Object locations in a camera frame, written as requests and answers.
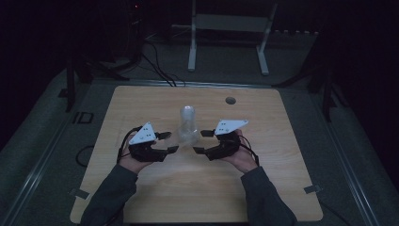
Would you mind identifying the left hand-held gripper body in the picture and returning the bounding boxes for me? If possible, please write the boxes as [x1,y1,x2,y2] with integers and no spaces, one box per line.
[128,121,168,163]

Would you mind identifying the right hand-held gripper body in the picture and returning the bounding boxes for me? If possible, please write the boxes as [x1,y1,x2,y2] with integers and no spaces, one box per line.
[205,119,249,162]

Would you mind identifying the clear plastic bottle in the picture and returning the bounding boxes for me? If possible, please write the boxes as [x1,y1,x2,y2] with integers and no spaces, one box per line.
[177,105,200,147]

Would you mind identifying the person's right hand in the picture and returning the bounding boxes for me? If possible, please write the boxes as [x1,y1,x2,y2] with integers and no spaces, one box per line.
[220,129,260,174]

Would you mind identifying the person's left hand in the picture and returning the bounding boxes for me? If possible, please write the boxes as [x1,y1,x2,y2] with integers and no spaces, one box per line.
[118,144,155,175]

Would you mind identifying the grey tape strip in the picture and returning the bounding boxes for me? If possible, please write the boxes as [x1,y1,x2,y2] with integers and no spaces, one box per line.
[69,187,91,201]
[303,184,323,195]

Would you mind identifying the black tripod stand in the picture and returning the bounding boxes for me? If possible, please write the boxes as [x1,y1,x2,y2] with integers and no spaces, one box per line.
[272,62,347,123]
[57,56,130,113]

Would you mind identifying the dark equipment rack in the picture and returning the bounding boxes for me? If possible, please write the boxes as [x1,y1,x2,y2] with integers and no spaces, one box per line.
[123,0,146,62]

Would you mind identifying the white metal stand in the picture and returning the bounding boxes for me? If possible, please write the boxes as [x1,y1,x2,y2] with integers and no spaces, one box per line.
[187,0,279,76]

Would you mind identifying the left hand-held gripper cable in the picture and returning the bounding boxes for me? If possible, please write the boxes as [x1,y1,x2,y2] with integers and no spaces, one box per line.
[116,125,143,165]

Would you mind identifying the hand-held gripper cable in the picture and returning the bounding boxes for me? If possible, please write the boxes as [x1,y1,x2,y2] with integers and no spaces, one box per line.
[116,125,143,165]
[238,135,261,168]

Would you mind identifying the right hand-held gripper cable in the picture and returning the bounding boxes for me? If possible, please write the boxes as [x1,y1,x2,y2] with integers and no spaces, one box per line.
[238,135,261,168]

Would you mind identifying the black looped cable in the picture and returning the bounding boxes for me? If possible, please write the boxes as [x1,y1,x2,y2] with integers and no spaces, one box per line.
[74,144,96,169]

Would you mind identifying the black floor cables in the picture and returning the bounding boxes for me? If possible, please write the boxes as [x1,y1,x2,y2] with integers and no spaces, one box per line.
[140,40,186,88]

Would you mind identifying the black rectangular floor frame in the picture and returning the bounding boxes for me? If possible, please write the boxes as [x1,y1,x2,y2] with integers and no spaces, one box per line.
[72,111,95,125]

